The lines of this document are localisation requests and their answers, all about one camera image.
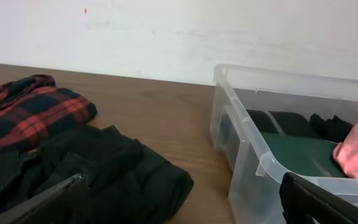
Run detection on dark green cloth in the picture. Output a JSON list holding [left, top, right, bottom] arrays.
[[262, 133, 346, 178]]

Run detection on dark navy cloth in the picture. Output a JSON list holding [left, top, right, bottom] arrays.
[[309, 114, 354, 143]]

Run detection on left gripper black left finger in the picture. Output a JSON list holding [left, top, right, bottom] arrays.
[[0, 174, 88, 224]]

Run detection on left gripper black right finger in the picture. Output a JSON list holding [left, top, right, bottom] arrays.
[[279, 172, 358, 224]]

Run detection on black cloth bundle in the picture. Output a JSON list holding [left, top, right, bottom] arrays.
[[247, 110, 319, 139]]

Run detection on black garment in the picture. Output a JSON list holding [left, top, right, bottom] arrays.
[[0, 125, 194, 223]]

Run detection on red navy plaid shirt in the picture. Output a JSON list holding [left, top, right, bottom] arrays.
[[0, 75, 98, 153]]

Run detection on clear plastic storage bin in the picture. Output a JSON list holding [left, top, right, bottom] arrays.
[[210, 64, 358, 223]]

